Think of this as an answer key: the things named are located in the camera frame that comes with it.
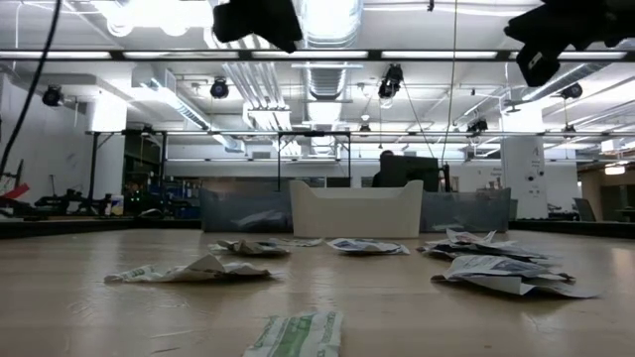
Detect white pillar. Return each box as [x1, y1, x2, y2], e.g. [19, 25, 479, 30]
[499, 136, 550, 220]

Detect red print white packet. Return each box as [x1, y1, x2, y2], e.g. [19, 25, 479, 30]
[445, 228, 497, 245]

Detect person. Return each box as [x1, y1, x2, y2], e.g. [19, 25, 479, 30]
[371, 149, 398, 188]

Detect white paper packet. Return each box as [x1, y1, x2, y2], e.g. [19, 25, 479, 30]
[419, 240, 547, 263]
[270, 237, 323, 248]

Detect grey office chair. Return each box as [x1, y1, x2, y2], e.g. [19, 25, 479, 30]
[573, 196, 597, 223]

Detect black computer monitor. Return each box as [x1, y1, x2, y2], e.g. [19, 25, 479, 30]
[379, 154, 453, 193]

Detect red strip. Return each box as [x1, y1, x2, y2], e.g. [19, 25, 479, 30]
[0, 182, 30, 200]

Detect black vertical post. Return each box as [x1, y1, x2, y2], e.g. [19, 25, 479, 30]
[87, 132, 99, 212]

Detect blue storage shelf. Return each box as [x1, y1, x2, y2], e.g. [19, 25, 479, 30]
[168, 177, 203, 220]

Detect black overhead light bar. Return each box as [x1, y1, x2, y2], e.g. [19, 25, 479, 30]
[0, 48, 629, 62]

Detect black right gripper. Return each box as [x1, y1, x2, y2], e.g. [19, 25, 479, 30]
[504, 0, 635, 87]

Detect black metal stand frame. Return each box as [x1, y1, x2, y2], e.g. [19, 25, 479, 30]
[276, 130, 353, 192]

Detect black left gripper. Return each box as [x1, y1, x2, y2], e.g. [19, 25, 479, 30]
[212, 0, 305, 54]

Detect thin hanging cable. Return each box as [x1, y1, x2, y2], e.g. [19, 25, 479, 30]
[440, 0, 458, 155]

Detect silver ventilation duct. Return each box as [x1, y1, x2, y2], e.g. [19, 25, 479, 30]
[295, 0, 364, 50]

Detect white plastic bin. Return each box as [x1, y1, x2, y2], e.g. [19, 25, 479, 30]
[289, 178, 425, 239]

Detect black overhead camera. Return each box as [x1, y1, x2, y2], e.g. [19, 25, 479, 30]
[377, 62, 405, 100]

